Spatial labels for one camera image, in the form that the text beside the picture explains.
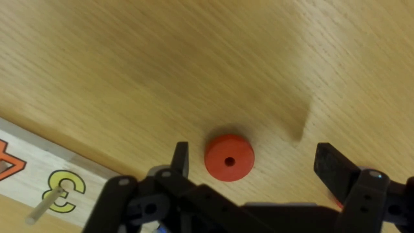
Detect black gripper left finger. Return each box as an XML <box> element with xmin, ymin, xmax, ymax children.
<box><xmin>83</xmin><ymin>141</ymin><xmax>277</xmax><ymax>233</ymax></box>

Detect orange disc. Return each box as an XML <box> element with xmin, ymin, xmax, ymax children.
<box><xmin>203</xmin><ymin>133</ymin><xmax>256</xmax><ymax>182</ymax></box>

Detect wooden number puzzle board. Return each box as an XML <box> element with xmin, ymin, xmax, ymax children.
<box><xmin>0</xmin><ymin>116</ymin><xmax>120</xmax><ymax>229</ymax></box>

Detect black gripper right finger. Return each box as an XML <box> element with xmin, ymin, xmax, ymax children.
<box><xmin>313</xmin><ymin>142</ymin><xmax>414</xmax><ymax>233</ymax></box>

